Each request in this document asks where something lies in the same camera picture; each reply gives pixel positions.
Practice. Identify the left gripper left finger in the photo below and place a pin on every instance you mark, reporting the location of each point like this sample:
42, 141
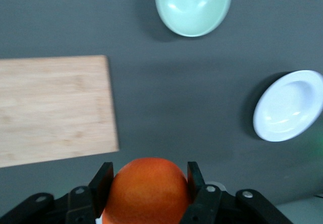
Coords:
83, 201

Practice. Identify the white round plate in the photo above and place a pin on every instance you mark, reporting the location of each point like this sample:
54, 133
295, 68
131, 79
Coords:
287, 108

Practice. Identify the orange fruit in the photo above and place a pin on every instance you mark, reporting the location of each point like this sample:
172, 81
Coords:
149, 191

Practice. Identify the pale green bowl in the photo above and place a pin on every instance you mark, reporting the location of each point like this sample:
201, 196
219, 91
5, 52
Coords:
193, 7

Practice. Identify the wooden cutting board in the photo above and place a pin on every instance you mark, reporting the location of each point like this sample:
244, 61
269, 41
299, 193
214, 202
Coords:
55, 108

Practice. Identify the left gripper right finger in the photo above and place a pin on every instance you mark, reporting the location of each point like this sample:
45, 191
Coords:
209, 203

